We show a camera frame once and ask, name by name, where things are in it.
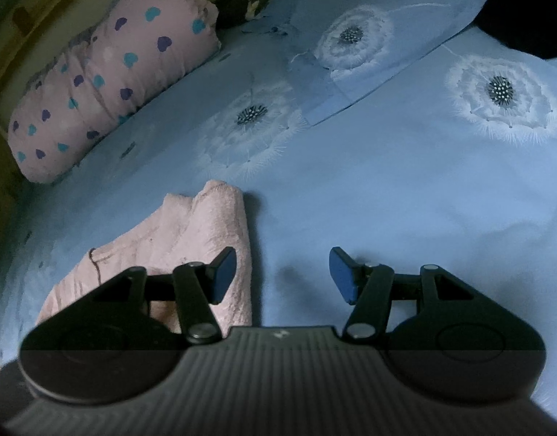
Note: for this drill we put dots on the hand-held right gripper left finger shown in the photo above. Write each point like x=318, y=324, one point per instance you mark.
x=225, y=275

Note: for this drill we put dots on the blue dandelion-print bedsheet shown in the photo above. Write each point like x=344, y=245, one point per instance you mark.
x=374, y=200

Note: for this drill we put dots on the blue dandelion-print pillow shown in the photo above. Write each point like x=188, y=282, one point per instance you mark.
x=396, y=13

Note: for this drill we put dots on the pink knit sweater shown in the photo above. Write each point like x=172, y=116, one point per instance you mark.
x=201, y=236

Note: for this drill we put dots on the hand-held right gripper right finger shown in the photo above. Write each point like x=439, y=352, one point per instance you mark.
x=342, y=277

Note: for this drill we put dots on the pink heart-print pillow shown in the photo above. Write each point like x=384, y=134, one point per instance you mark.
x=110, y=72

